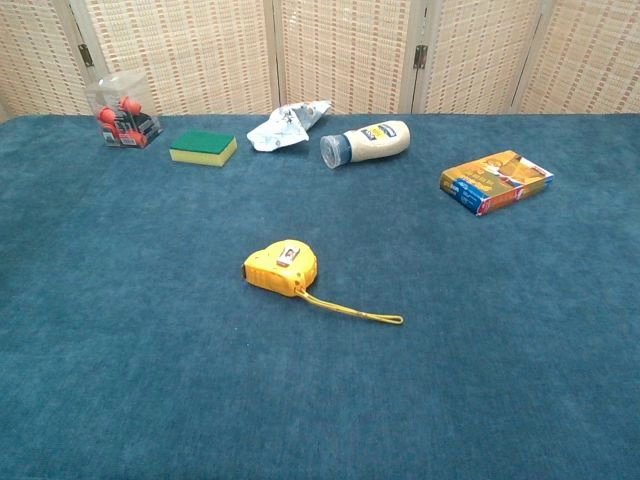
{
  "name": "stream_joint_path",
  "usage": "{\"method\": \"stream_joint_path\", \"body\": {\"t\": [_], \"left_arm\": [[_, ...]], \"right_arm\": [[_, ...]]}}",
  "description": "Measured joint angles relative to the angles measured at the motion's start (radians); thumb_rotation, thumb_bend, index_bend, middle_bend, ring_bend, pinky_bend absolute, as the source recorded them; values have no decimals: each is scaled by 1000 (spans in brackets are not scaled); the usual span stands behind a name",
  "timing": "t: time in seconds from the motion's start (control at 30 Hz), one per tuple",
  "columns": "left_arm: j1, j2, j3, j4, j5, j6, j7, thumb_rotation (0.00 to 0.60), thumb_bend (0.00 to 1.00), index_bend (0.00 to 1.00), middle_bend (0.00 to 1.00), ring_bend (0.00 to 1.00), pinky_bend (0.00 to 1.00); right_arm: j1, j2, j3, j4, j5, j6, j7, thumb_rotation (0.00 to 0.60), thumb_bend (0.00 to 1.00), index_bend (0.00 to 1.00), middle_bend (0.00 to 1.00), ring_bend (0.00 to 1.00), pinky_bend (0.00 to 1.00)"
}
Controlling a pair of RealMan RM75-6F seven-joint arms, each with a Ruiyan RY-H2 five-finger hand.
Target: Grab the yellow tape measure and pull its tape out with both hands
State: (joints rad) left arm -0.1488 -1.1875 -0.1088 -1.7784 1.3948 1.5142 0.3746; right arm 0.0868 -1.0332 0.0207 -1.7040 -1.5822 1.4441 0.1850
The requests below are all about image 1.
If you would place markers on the mayonnaise squeeze bottle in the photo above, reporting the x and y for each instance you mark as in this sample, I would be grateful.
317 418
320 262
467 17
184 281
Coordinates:
372 142

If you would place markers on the crumpled white snack wrapper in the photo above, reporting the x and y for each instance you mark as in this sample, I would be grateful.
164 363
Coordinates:
282 130

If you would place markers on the green and yellow sponge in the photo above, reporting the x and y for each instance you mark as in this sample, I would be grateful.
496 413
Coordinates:
202 145

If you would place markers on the yellow and blue carton box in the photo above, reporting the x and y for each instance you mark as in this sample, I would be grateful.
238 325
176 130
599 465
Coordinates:
495 182

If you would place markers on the clear box with red parts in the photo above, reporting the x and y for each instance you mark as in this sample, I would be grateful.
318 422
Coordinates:
122 120

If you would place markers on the metal screen hinge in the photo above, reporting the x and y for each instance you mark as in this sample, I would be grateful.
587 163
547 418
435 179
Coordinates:
86 55
420 57

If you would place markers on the woven folding screen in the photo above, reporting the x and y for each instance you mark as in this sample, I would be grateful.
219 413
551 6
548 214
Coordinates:
200 50

